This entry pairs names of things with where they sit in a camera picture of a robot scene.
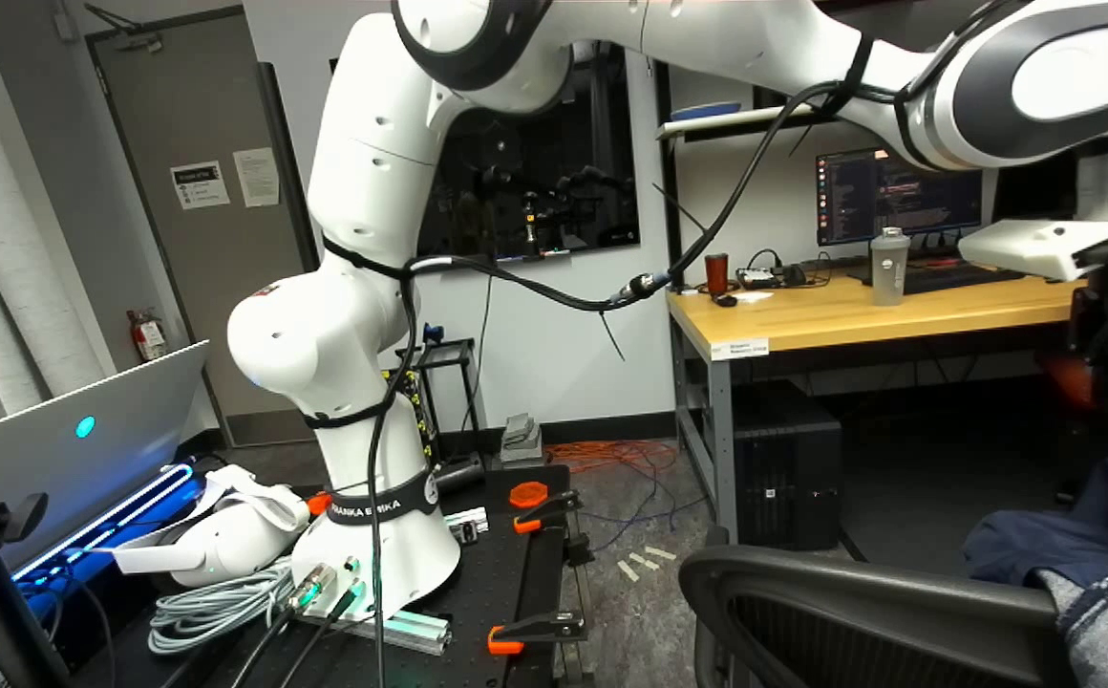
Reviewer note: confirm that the blue jean jacket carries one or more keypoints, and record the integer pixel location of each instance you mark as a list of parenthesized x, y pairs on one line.
[(1089, 522)]

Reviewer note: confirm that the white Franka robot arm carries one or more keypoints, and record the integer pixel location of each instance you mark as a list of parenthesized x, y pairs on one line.
[(366, 165)]

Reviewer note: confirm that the black mesh office chair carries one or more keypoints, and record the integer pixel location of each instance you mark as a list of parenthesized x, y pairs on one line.
[(836, 625)]

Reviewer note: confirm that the dark blank monitor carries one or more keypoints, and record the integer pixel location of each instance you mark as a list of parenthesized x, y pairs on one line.
[(1032, 193)]

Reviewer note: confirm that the black keyboard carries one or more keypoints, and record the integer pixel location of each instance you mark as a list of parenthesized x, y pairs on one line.
[(957, 273)]

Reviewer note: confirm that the clear plastic bottle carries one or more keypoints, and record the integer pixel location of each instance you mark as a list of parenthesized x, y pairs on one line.
[(888, 269)]

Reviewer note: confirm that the monitor with lit text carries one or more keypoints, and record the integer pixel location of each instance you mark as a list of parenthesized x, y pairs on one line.
[(885, 197)]

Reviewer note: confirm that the wooden top workbench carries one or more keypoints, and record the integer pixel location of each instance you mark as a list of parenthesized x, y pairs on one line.
[(836, 313)]

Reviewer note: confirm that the black computer tower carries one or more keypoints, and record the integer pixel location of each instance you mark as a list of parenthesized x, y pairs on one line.
[(783, 483)]

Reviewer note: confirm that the white workbench label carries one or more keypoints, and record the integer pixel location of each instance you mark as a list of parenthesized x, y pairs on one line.
[(738, 344)]

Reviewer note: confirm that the small copper red can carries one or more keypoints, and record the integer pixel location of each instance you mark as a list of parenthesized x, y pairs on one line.
[(716, 273)]

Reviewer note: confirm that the flat blue items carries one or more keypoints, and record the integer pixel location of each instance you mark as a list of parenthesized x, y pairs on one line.
[(708, 113)]

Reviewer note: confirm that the black rack upright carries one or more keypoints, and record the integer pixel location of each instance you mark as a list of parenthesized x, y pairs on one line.
[(671, 193)]

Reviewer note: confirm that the small grey box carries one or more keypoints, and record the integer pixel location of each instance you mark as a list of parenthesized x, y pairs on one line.
[(520, 445)]

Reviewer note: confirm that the orange black clamp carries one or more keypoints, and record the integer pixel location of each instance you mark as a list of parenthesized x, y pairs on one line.
[(501, 640), (529, 497)]

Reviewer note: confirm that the black metal stand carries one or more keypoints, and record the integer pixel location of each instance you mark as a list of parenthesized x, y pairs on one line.
[(448, 344)]

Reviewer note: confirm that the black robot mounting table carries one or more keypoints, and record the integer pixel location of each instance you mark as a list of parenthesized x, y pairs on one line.
[(501, 585)]

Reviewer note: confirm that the teal clear plastic strip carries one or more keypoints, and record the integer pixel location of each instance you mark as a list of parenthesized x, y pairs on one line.
[(415, 630)]

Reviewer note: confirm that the plain white paper notice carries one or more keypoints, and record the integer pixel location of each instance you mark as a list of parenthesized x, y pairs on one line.
[(259, 179)]

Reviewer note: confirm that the white paper notice with print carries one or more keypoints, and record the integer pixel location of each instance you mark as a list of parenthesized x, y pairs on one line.
[(201, 186)]

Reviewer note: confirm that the grey door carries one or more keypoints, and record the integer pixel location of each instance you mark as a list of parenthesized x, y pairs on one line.
[(158, 281)]

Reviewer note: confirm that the silver laptop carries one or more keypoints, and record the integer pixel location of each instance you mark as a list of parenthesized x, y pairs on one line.
[(82, 445)]

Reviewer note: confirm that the black tripod stand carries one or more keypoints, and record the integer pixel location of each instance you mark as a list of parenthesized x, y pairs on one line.
[(1, 612)]

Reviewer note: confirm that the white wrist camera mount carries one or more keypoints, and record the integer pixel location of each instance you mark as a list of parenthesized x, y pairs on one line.
[(1036, 249)]

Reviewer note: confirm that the white wall shelf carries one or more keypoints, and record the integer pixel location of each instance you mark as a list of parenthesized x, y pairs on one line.
[(721, 124)]

